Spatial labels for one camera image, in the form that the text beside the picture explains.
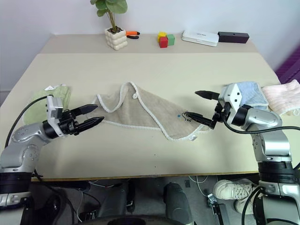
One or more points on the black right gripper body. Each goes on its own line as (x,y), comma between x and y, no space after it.
(221,112)

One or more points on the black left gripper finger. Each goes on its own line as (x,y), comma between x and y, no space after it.
(85,109)
(91,122)

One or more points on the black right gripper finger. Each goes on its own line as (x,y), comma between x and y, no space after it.
(201,118)
(208,94)

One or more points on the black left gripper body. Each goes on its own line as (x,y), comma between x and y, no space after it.
(69,123)

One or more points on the beige towel with white trim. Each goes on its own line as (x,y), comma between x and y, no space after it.
(152,110)

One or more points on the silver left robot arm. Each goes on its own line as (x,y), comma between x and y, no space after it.
(25,136)

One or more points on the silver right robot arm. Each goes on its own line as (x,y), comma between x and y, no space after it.
(269,119)

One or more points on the light blue cloth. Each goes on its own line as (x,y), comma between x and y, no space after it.
(252,93)

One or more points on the green cloth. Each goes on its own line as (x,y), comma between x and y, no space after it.
(35,110)

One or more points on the pink cloth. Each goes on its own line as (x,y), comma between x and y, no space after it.
(281,96)

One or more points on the flat white box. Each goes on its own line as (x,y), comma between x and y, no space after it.
(199,37)

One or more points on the long black box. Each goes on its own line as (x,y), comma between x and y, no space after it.
(232,37)

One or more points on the green cube block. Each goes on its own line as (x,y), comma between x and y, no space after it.
(171,39)

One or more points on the red cube block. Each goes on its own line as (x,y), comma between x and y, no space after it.
(163,42)

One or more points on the cream bubble plant pot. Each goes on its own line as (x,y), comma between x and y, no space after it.
(116,41)

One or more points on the white sneaker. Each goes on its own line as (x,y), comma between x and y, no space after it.
(229,188)
(241,206)

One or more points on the yellow cube block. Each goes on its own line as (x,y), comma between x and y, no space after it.
(161,34)

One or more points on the dark grey rounded shape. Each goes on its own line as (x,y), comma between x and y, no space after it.
(114,199)
(175,201)

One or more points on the purple ribbed panel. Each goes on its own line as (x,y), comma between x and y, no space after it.
(290,65)

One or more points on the orange and black pliers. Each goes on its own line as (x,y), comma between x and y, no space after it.
(131,34)

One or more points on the green leafy plant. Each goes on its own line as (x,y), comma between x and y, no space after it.
(110,4)

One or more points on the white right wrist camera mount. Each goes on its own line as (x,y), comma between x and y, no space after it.
(234,96)

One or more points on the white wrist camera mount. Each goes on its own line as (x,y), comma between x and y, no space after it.
(55,105)
(234,96)

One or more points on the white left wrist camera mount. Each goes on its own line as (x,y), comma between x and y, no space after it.
(55,105)

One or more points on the metal caster bracket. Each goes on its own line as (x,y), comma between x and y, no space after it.
(214,202)

